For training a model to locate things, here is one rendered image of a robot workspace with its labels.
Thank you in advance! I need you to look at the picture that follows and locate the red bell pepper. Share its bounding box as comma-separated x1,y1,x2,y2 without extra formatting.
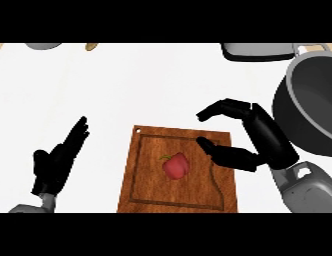
157,152,191,181

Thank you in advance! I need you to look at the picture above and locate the large grey pot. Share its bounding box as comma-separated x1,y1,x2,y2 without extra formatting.
271,43,332,162

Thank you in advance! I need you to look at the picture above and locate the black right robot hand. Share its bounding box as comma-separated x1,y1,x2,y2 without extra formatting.
194,98,300,173

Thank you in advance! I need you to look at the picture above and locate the brown wooden cutting board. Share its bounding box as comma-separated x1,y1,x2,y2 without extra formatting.
116,124,238,214

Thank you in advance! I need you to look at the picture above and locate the grey round object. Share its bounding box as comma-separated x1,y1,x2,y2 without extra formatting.
23,43,63,51

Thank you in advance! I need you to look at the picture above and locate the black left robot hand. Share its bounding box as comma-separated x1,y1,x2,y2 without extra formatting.
30,115,91,197

